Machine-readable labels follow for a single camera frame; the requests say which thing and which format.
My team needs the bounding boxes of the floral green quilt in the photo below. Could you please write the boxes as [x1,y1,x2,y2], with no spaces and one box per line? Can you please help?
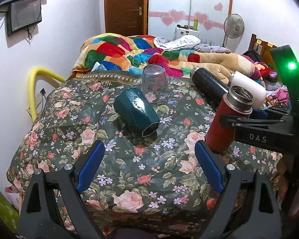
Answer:
[6,71,284,237]

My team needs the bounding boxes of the green bottle on cabinet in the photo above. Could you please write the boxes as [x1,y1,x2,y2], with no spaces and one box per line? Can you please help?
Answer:
[193,18,199,31]

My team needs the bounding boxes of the clear glass cup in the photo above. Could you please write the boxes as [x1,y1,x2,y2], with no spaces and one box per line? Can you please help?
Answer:
[142,64,168,104]

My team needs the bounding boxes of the colourful patchwork blanket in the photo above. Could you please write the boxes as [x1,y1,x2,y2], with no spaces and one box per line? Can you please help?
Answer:
[72,33,263,84]

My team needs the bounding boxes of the wooden bed headboard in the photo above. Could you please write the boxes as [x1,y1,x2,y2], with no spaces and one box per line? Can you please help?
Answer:
[248,33,276,68]

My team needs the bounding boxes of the yellow padded bed rail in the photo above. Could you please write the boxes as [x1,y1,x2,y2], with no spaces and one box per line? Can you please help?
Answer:
[27,66,66,122]

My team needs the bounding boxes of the red thermos cup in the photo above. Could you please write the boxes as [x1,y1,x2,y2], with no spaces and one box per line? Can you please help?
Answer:
[205,86,253,153]

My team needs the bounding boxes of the standing electric fan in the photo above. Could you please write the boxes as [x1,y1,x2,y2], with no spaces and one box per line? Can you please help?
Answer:
[222,14,245,47]

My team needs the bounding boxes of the black thermos bottle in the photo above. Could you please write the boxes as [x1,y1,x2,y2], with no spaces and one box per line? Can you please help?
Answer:
[190,66,229,110]

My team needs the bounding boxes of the red plush toy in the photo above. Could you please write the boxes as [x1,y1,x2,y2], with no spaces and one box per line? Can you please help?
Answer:
[256,62,278,79]

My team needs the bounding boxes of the white thermos cup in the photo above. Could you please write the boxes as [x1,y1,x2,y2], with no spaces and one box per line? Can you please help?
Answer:
[228,71,266,109]

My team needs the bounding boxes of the sliding wardrobe with hearts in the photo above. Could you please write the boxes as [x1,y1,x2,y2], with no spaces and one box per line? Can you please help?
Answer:
[147,0,233,45]

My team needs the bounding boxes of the grey white crumpled sheet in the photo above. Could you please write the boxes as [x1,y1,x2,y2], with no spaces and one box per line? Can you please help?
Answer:
[153,35,231,53]

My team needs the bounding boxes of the brown wooden door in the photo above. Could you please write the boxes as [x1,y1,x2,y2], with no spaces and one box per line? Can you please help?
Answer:
[104,0,148,36]

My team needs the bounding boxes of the dark green faceted cup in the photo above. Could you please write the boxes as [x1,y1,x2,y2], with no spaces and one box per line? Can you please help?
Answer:
[114,87,160,138]

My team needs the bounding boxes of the small wall mounted screen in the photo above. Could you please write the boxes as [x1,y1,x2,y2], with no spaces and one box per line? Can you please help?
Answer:
[6,0,42,36]

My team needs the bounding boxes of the white small cabinet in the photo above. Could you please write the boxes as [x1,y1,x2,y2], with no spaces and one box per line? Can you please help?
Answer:
[174,26,199,39]

